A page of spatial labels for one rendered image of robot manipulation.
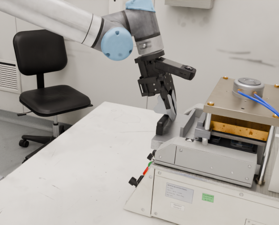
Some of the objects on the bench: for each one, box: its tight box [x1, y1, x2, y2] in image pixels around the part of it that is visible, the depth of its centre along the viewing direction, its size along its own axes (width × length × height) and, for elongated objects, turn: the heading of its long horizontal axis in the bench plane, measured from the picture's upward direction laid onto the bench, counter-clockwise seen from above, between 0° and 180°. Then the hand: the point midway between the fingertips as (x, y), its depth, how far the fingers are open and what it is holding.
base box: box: [123, 167, 279, 225], centre depth 99 cm, size 54×38×17 cm
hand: (175, 116), depth 99 cm, fingers closed, pressing on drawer
